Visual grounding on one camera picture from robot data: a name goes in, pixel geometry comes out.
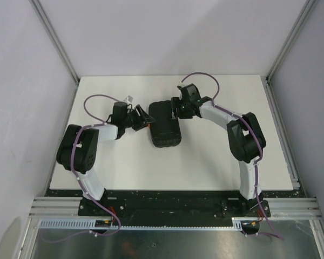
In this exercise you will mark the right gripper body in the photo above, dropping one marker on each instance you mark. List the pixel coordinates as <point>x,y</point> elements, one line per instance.
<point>183,112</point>

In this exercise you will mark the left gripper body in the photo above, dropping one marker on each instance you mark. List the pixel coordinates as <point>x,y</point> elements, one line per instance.
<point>133,120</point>

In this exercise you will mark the black plastic tool case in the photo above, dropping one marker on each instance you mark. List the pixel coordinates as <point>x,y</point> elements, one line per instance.
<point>165,131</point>

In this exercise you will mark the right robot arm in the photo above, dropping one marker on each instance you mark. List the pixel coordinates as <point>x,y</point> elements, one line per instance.
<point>245,137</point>

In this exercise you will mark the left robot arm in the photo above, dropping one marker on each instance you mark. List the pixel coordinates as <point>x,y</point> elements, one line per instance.
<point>78,149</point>

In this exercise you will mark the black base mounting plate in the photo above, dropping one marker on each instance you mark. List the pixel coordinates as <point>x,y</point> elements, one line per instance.
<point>181,207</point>

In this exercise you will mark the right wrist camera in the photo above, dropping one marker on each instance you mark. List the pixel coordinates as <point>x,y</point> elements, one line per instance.
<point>181,85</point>

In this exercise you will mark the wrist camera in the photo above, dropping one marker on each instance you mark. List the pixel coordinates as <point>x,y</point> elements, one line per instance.
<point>128,99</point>
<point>181,85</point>

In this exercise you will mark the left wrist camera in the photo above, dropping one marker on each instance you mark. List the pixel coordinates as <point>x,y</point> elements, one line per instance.
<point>128,99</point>

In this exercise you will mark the right aluminium frame post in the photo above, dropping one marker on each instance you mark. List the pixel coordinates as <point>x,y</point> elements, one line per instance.
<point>296,29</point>

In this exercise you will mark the aluminium frame post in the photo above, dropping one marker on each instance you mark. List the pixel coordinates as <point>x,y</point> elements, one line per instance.
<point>296,29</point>
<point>57,44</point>

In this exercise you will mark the grey slotted cable duct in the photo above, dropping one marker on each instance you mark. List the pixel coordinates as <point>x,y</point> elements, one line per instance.
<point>230,224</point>

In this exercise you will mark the left aluminium frame post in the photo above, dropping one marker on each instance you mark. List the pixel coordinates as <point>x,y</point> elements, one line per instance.
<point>57,44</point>

